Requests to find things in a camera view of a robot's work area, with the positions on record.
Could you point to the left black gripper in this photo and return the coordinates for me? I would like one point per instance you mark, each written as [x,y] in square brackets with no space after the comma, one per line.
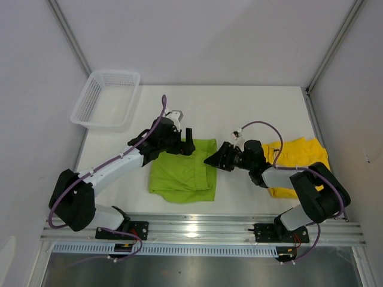
[183,147]

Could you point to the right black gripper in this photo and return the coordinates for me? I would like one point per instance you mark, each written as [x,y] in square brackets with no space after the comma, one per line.
[219,159]

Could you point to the green fabric shorts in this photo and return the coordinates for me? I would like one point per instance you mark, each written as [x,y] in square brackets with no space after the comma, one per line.
[185,179]

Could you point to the yellow fabric shorts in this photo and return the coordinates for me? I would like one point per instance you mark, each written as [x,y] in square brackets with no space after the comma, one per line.
[299,152]

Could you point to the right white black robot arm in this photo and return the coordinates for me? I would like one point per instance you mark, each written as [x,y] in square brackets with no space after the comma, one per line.
[320,194]

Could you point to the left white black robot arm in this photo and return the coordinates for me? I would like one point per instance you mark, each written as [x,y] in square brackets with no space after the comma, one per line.
[72,203]

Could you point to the white plastic mesh basket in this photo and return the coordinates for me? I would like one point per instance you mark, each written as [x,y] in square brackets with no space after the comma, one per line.
[107,101]

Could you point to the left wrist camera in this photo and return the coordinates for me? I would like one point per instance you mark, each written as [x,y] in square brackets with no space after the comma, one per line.
[175,116]

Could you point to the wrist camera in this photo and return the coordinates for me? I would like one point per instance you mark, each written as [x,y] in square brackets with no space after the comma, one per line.
[237,134]
[175,116]

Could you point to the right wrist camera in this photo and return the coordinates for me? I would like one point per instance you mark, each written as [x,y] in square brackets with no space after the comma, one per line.
[237,134]

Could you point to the aluminium mounting rail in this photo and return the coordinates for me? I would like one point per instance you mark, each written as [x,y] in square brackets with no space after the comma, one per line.
[234,230]

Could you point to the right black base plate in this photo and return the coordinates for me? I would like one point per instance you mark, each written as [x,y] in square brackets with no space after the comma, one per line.
[271,233]

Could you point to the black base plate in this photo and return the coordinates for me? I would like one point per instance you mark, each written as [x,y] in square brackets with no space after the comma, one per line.
[271,233]
[137,228]

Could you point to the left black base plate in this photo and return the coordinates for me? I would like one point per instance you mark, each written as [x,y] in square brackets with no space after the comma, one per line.
[137,228]

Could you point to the white slotted cable duct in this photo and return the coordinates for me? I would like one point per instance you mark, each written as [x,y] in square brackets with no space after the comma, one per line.
[167,249]

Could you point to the left aluminium corner post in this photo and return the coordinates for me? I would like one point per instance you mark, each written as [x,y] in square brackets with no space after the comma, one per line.
[65,28]

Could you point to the aluminium corner post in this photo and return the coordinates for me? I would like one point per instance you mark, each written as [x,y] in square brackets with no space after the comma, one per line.
[65,28]
[342,32]

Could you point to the right aluminium corner post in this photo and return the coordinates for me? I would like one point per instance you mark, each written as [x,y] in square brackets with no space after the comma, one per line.
[342,32]

